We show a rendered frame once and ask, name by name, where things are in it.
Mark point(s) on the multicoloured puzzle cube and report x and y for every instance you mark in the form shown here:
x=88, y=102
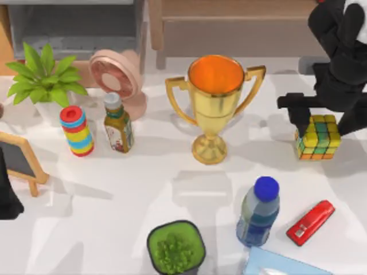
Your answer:
x=319, y=140

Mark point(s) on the olive green bottle grey cap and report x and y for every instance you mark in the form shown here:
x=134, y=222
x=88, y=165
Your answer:
x=119, y=131

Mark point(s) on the leafy plant in white pot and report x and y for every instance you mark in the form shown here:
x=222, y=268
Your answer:
x=43, y=81

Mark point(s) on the wooden open shelf unit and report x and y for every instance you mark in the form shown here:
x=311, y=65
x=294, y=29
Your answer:
x=229, y=31

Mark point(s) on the red stapler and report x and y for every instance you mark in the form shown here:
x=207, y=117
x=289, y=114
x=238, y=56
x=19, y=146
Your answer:
x=311, y=222

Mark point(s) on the gold trophy cup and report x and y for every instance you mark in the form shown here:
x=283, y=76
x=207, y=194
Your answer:
x=213, y=109

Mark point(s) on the green plant in black pot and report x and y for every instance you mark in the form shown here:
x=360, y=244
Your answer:
x=175, y=247

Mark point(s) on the wooden framed blackboard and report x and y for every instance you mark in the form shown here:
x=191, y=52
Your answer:
x=17, y=160

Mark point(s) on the grey cabinet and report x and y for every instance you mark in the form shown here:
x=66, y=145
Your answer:
x=77, y=25

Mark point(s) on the wooden cupboard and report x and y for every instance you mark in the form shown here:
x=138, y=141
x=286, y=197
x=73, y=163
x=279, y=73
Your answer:
x=4, y=40

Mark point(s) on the stack of coloured rings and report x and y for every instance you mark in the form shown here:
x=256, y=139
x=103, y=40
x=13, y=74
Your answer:
x=77, y=133

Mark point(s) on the blue-capped clear water bottle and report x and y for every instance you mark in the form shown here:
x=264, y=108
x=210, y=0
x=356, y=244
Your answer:
x=259, y=217

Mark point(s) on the pink table fan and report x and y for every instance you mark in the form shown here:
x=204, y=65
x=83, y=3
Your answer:
x=114, y=77

